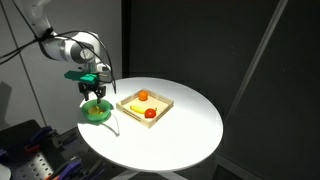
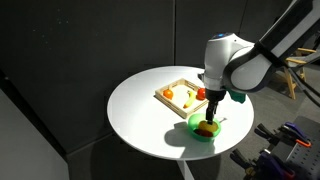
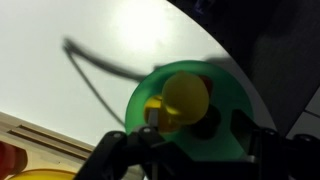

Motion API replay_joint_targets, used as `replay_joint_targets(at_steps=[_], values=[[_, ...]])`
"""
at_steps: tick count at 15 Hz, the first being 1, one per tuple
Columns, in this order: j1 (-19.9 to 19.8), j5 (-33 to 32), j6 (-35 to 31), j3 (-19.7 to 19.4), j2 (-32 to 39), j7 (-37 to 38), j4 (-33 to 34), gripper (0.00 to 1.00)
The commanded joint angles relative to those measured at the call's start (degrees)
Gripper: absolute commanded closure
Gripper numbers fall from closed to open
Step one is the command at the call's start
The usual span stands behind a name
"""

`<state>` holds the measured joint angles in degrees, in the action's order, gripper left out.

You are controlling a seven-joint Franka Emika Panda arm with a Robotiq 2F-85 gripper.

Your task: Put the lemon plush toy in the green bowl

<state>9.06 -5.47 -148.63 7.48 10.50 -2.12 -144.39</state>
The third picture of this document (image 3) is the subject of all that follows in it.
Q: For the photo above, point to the red toy apple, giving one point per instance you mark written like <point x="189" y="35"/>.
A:
<point x="10" y="158"/>

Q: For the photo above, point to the yellow toy banana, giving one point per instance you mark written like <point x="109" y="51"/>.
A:
<point x="43" y="175"/>

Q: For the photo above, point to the small red toy fruit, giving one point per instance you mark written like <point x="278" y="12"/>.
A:
<point x="207" y="84"/>

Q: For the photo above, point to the small yellow toy fruit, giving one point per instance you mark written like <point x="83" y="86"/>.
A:
<point x="153" y="105"/>

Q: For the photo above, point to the yellow lemon plush toy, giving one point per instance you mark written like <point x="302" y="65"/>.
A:
<point x="186" y="96"/>

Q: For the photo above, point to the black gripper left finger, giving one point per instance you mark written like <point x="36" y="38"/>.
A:
<point x="116" y="153"/>

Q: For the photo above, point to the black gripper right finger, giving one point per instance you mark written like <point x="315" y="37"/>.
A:
<point x="283" y="156"/>

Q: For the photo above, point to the green plastic bowl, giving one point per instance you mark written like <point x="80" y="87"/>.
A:
<point x="230" y="96"/>

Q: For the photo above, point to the wooden slatted tray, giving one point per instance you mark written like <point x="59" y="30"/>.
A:
<point x="43" y="146"/>

